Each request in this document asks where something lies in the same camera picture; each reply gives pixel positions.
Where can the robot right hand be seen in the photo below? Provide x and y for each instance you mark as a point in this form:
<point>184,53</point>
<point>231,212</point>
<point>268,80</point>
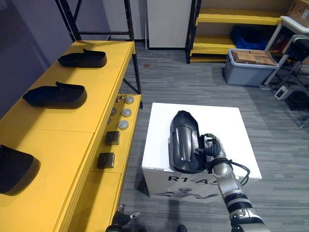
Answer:
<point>213,148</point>

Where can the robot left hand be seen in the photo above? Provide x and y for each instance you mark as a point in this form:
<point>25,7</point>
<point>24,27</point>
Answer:
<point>120,217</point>

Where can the black plastic housing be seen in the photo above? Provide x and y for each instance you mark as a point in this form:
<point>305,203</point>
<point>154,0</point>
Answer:
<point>55,96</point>
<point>14,169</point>
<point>184,142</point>
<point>83,59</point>

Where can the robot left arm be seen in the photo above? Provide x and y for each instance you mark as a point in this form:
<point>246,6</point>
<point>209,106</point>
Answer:
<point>125,229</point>

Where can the robot right arm silver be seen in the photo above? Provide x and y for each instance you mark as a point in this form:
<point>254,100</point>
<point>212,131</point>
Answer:
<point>231,186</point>

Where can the yellow shelf rack black posts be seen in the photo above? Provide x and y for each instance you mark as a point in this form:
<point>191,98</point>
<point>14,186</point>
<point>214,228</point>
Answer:
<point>217,17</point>
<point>72,145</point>

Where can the white printed cardboard box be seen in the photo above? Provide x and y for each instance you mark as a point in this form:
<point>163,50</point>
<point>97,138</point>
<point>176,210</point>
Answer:
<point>217,120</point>

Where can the dark square block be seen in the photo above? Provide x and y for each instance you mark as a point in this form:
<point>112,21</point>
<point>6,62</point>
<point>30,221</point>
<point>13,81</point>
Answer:
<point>112,138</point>
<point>106,160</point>

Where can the robot dark foot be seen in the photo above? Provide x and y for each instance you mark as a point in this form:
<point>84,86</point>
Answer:
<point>181,228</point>

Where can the grey plastic storage bin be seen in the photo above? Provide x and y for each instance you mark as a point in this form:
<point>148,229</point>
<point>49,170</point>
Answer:
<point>243,75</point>

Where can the white power adapter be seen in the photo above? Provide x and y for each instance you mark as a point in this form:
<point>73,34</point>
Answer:
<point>282,92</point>

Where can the round grey metal part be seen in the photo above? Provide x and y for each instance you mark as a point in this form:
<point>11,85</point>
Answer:
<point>126,112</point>
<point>113,111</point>
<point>129,99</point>
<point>123,124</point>

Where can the brown cardboard box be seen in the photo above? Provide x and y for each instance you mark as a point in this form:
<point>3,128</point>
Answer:
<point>242,57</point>
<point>264,58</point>

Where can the blue plastic bin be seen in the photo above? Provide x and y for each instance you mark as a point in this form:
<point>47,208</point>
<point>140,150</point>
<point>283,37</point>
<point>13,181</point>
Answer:
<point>248,38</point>

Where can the white panel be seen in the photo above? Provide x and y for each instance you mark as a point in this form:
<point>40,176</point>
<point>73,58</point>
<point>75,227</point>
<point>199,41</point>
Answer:
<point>169,24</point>

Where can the white table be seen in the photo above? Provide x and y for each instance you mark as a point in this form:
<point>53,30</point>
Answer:
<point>295,25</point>

